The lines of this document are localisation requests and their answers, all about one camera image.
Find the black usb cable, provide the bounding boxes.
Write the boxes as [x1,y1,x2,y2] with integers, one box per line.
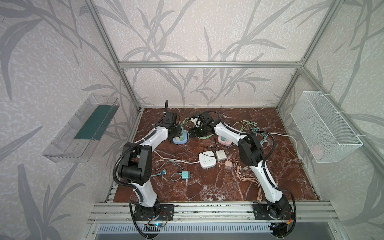
[200,143,221,158]

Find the white charger adapter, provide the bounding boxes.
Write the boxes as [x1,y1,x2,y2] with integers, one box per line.
[216,150,228,162]

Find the white power strip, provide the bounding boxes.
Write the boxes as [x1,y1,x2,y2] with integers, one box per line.
[199,151,217,169]

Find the teal plug adapter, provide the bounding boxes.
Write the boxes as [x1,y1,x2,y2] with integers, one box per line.
[181,171,191,180]

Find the pink plug adapter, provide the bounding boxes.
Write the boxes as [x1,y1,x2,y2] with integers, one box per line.
[225,161,233,170]

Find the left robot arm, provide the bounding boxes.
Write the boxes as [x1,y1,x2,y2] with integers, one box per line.
[113,111,183,211]

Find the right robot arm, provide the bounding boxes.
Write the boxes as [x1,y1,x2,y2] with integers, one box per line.
[189,111,290,219]

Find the blue power strip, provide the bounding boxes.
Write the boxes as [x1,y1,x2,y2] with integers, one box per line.
[173,131,188,145]

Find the pink power strip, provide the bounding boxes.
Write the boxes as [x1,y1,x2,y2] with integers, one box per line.
[218,136,232,147]

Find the white power cord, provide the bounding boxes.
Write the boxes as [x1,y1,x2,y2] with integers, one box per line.
[152,148,201,165]

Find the green charging cable bundle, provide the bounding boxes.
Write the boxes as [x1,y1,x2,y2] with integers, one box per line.
[230,119,269,145]

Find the teal charging cable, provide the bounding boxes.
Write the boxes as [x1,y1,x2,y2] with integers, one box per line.
[149,160,185,182]

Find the pink charging cable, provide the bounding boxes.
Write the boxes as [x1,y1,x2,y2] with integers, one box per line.
[232,158,263,202]

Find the clear plastic wall bin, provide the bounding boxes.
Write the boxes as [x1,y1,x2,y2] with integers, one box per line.
[43,94,120,163]

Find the white wire mesh basket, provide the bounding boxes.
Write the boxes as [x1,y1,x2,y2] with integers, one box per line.
[291,91,363,164]

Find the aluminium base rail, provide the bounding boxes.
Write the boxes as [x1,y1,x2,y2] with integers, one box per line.
[87,201,340,224]

